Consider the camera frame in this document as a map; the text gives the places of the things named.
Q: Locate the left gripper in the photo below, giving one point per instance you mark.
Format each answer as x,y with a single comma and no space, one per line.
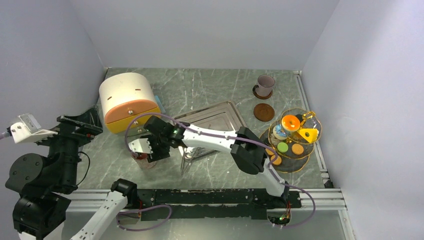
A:
91,124

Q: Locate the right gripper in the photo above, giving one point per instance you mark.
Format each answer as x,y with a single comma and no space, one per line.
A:
156,155

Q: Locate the metal tongs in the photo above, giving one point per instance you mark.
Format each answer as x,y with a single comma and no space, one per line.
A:
188,156

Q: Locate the brown coaster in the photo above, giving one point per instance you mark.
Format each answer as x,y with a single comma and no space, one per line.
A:
264,112
262,92

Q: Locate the orange biscuit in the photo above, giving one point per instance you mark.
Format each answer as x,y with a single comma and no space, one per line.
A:
297,149
276,160
269,152

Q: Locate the orange biscuit front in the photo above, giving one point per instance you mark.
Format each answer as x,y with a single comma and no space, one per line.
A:
276,160

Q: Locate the blue sprinkled donut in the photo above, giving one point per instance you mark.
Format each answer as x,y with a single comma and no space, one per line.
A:
278,133

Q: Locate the purple mug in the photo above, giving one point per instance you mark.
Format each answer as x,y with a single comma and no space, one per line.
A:
265,81

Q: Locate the orange donut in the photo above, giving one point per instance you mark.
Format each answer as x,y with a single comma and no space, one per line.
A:
290,123

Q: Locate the small glass plate gold rim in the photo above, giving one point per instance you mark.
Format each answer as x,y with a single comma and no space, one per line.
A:
308,120

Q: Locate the yellow cake piece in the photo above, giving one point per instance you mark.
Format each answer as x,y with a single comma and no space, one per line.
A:
310,135

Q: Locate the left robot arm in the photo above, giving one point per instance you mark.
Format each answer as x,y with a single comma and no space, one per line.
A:
44,182

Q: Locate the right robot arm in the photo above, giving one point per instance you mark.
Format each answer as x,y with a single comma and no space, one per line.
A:
248,152

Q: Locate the light blue object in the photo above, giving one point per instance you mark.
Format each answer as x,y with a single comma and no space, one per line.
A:
158,101

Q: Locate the cream bread box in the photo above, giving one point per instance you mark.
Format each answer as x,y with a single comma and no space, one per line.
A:
124,97

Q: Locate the steel tray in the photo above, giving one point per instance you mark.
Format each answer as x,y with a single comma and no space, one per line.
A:
222,116

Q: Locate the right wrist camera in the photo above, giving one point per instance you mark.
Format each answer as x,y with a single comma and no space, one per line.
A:
140,146

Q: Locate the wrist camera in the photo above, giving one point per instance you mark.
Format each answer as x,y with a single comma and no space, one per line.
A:
140,146
26,129

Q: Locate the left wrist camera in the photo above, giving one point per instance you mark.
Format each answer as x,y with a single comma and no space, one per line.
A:
26,129

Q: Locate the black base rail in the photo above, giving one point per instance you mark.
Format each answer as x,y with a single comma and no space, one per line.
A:
251,203

